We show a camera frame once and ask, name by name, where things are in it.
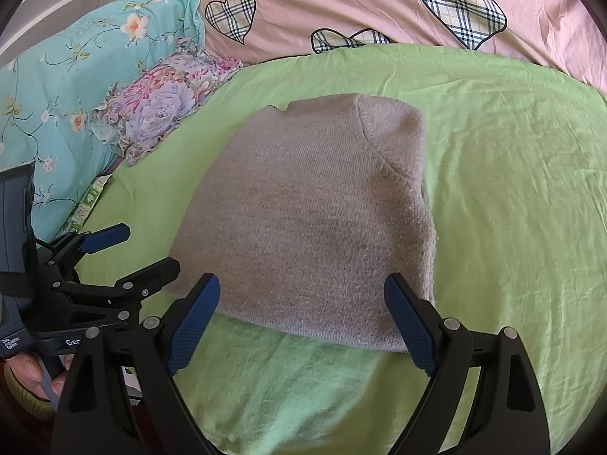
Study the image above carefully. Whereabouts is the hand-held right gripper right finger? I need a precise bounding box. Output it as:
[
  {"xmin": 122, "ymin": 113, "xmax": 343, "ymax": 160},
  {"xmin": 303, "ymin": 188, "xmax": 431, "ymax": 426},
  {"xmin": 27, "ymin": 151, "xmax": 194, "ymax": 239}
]
[{"xmin": 383, "ymin": 272, "xmax": 553, "ymax": 455}]

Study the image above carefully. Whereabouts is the green bed sheet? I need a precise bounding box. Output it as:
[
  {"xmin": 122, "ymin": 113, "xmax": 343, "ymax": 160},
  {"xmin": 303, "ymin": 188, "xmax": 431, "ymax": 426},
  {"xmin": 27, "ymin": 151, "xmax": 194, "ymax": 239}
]
[{"xmin": 71, "ymin": 42, "xmax": 607, "ymax": 455}]

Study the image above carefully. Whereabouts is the green patterned cloth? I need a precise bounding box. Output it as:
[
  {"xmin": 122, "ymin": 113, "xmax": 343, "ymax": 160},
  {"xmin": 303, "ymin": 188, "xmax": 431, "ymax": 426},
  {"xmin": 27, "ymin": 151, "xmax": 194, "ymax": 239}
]
[{"xmin": 61, "ymin": 173, "xmax": 115, "ymax": 235}]

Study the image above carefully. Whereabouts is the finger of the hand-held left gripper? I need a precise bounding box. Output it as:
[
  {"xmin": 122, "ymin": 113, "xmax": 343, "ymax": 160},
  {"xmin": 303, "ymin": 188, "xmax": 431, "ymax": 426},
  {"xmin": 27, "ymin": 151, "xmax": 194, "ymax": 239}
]
[
  {"xmin": 51, "ymin": 257, "xmax": 182, "ymax": 324},
  {"xmin": 47, "ymin": 223, "xmax": 132, "ymax": 271}
]

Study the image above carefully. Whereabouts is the person's left forearm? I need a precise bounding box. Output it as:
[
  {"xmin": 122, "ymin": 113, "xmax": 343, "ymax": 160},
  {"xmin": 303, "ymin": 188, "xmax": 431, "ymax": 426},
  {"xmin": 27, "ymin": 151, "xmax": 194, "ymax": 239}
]
[{"xmin": 0, "ymin": 370, "xmax": 58, "ymax": 425}]

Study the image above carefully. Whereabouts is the teal floral pillow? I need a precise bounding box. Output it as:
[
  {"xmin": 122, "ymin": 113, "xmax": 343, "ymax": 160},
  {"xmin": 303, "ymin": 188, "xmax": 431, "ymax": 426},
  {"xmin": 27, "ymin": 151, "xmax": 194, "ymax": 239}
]
[{"xmin": 0, "ymin": 0, "xmax": 219, "ymax": 242}]

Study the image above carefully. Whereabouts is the beige knit sweater brown hem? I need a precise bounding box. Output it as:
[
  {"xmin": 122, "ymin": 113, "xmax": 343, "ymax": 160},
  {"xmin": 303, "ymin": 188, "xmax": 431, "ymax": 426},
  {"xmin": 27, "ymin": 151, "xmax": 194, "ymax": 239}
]
[{"xmin": 168, "ymin": 95, "xmax": 438, "ymax": 354}]

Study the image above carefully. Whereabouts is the person's left hand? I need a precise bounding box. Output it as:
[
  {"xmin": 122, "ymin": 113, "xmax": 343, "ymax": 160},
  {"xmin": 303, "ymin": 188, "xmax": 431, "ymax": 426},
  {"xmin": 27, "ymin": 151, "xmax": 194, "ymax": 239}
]
[{"xmin": 5, "ymin": 351, "xmax": 77, "ymax": 411}]

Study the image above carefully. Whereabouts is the purple floral ruffled pillow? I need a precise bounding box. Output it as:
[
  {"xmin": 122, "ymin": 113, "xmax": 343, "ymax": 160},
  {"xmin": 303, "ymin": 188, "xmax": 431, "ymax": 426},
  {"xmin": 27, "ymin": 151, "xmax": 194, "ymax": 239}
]
[{"xmin": 90, "ymin": 38, "xmax": 245, "ymax": 166}]

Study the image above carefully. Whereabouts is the pink heart-pattern pillow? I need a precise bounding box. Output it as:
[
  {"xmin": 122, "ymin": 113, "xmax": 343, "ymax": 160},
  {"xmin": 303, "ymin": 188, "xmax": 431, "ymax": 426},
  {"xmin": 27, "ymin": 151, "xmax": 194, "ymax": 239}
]
[{"xmin": 197, "ymin": 0, "xmax": 607, "ymax": 100}]

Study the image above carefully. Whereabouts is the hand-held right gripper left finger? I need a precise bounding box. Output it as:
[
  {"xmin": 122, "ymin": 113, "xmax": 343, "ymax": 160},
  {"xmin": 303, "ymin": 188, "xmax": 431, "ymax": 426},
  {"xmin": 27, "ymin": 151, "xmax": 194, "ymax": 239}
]
[{"xmin": 51, "ymin": 272, "xmax": 223, "ymax": 455}]

